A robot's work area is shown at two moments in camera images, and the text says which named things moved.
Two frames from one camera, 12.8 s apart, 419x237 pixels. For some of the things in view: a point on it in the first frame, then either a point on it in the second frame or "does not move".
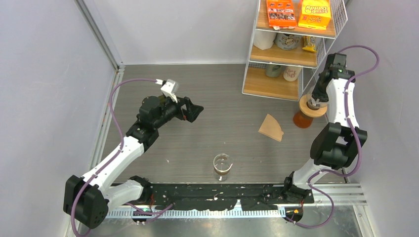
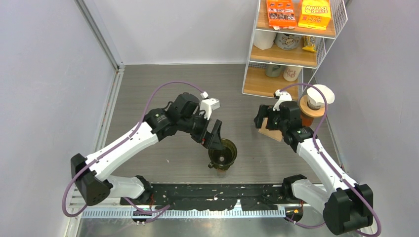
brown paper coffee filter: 271,127 does not move
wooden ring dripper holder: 310,112 does not move
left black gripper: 192,109 -> 212,140
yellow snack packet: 310,43 does not move
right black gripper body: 319,92 -> 273,119
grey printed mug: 287,41 does not move
